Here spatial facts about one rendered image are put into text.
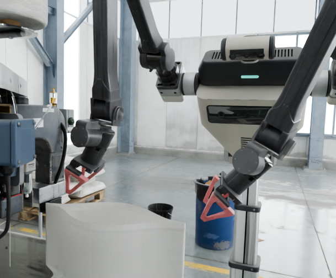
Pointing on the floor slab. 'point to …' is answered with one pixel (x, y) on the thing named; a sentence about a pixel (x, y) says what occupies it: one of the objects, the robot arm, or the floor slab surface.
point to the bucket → (161, 209)
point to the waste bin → (208, 227)
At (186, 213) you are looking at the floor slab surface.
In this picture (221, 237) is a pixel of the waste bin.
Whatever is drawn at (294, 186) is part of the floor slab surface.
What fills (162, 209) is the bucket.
